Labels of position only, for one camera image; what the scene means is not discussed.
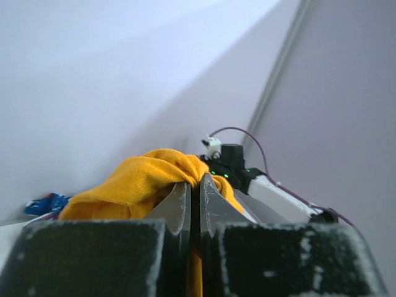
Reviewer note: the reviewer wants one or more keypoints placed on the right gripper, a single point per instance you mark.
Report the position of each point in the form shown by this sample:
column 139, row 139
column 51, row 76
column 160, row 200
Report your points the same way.
column 227, row 162

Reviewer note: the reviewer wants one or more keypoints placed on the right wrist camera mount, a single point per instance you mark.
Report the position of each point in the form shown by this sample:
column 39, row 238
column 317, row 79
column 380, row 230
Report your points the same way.
column 213, row 147

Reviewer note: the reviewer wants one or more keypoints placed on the right aluminium frame post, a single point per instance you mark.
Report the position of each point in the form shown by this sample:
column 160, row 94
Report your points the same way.
column 299, row 18

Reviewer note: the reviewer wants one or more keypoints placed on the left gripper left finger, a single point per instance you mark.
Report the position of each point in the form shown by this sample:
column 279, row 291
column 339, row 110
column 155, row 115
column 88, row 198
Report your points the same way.
column 146, row 257

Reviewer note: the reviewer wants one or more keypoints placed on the yellow cloth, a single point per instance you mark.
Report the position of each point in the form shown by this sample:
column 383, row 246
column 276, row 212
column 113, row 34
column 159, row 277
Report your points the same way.
column 133, row 190

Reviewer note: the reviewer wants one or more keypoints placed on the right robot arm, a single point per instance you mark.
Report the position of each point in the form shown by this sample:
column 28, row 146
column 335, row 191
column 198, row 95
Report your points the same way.
column 260, row 187

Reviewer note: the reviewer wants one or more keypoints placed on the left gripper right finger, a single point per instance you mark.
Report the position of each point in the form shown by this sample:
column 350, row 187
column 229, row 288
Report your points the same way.
column 242, row 258

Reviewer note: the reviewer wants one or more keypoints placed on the blue white patterned cloth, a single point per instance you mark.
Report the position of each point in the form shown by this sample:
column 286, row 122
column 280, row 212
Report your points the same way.
column 47, row 208

